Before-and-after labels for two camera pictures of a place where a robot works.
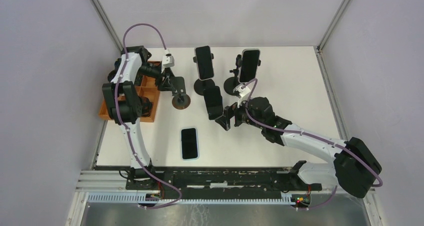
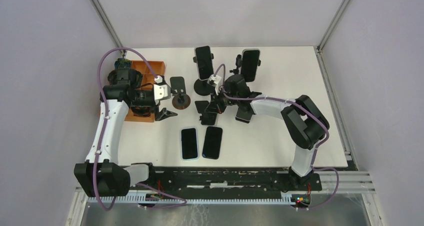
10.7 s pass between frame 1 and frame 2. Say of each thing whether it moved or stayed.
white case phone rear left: stayed
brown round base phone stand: stayed
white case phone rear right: stayed
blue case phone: stayed
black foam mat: stayed
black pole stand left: stayed
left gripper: moved
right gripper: moved
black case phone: moved
